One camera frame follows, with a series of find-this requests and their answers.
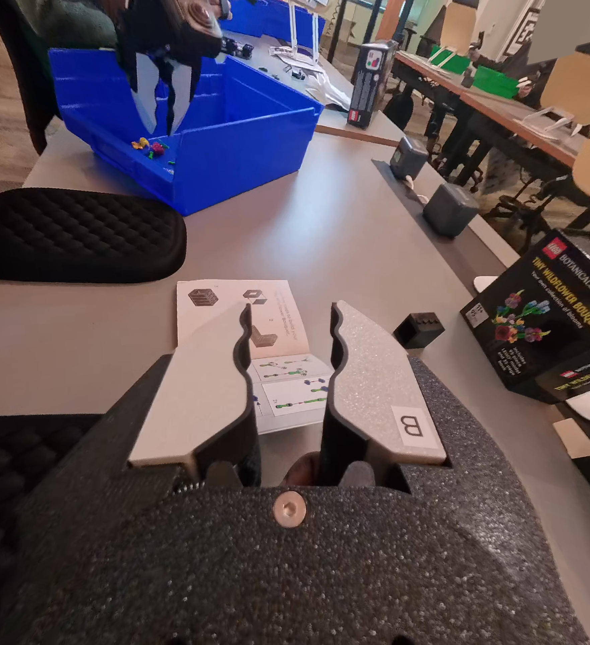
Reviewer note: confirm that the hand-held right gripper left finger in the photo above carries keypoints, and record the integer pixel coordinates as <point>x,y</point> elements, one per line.
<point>189,393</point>

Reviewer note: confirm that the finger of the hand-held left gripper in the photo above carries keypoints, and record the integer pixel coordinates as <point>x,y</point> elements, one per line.
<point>181,90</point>
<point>146,85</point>

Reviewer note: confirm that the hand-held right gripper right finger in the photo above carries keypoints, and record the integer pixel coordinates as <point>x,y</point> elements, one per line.
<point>375,383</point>

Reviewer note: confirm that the pile of small lego pieces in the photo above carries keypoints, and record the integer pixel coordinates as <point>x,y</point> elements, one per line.
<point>158,147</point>

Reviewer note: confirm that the small black lego box build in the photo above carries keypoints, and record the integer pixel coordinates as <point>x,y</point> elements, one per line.
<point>423,330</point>

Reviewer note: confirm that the blue plastic bin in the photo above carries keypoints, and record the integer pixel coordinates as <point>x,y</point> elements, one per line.
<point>274,20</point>
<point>244,151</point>

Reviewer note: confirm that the small black lego model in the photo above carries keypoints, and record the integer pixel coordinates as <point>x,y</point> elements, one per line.
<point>238,48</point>

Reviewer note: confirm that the lego instruction booklet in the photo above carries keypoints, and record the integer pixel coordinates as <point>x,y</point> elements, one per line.
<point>274,312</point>

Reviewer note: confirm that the black flower print lego box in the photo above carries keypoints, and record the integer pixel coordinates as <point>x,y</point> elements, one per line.
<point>541,312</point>

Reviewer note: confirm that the tall black lego box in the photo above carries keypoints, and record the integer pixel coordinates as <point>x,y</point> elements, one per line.
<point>370,85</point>

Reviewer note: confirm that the person's left hand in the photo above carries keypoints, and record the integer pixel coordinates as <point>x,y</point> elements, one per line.
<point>223,7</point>

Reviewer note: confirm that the person's right hand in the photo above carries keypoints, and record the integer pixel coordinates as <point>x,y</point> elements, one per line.
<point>302,468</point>

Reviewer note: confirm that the clear plastic bags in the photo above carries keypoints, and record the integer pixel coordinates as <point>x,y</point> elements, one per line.
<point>325,90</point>

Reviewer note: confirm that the white card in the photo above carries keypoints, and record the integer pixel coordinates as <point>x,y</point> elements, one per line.
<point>486,283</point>

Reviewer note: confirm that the dark grey power cube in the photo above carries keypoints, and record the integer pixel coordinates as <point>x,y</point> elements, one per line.
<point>408,157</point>
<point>451,211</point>

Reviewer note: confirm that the green plastic bin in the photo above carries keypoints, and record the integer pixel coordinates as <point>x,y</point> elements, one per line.
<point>448,61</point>
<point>496,83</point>

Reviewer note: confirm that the long wooden top desk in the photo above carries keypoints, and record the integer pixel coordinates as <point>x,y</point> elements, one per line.
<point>526,131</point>

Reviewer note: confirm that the white frame stand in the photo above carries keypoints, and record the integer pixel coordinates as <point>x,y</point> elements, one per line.
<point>305,35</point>

